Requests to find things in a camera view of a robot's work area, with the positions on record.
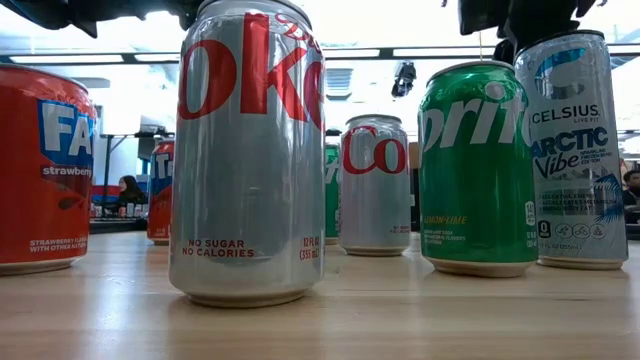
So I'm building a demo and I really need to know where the slim Celsius Arctic Vibe can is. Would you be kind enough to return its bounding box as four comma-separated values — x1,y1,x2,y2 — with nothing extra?
513,29,630,272

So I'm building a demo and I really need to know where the red Fanta strawberry can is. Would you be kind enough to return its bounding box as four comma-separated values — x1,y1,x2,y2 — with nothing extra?
0,63,98,277
146,138,176,247

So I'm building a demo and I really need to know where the silver Diet Coke can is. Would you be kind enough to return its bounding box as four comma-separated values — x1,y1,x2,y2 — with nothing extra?
168,0,327,309
339,114,413,258

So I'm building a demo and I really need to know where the green Sprite can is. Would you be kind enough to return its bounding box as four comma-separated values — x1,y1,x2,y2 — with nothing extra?
417,60,540,279
323,143,343,246

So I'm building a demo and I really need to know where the black overhead light bar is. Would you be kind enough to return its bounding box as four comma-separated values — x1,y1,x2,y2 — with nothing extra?
0,45,640,66

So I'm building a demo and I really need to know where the person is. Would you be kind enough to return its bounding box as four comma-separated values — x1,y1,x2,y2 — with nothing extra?
621,169,640,224
115,174,150,217

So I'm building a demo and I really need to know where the ceiling air vent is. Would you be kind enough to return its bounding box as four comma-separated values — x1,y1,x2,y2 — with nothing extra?
325,67,354,101

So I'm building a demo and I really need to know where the black overhead camera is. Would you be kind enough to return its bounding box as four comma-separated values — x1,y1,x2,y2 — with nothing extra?
390,60,418,99

